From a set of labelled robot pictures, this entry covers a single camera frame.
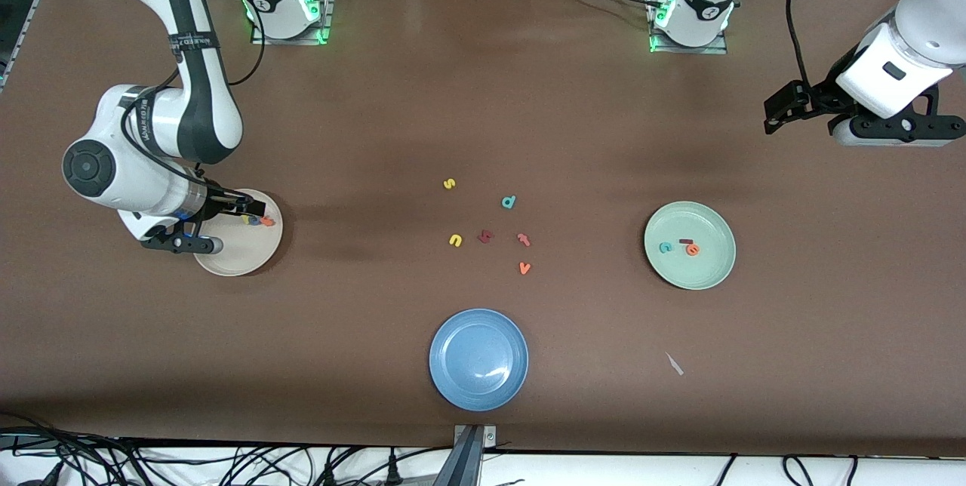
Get beige round plate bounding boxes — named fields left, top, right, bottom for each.
left=192, top=189, right=284, bottom=277

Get light green round plate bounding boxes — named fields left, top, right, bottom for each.
left=644, top=201, right=737, bottom=291

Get brown table cover sheet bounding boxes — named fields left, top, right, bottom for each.
left=0, top=0, right=966, bottom=458

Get blue round plate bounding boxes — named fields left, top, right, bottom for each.
left=429, top=309, right=529, bottom=412

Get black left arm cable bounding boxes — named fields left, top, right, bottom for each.
left=785, top=0, right=817, bottom=94

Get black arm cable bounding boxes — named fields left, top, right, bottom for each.
left=121, top=0, right=266, bottom=192
left=785, top=0, right=817, bottom=94

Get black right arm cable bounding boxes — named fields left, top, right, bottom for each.
left=121, top=0, right=266, bottom=192

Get silver camera mount bracket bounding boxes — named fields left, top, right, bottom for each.
left=454, top=424, right=497, bottom=446

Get dark metal camera pole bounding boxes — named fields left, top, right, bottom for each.
left=432, top=426, right=485, bottom=486

